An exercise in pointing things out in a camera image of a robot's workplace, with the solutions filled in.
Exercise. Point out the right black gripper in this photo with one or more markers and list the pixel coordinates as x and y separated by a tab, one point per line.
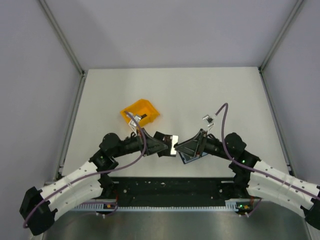
195	144

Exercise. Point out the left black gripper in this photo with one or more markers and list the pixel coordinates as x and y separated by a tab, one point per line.
152	145

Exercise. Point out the yellow plastic bin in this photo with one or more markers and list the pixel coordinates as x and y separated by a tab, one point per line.
141	107

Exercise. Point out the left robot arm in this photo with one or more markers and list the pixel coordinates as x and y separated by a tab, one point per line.
40	208

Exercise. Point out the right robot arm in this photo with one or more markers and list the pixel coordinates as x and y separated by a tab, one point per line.
258	178

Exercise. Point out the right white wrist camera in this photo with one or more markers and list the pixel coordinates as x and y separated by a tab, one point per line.
210	121

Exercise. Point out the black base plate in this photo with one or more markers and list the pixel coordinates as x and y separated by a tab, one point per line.
173	191

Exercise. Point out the grey cable duct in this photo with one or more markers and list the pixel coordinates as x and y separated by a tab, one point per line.
229	206

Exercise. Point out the left aluminium frame post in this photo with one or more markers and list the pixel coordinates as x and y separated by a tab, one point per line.
61	36

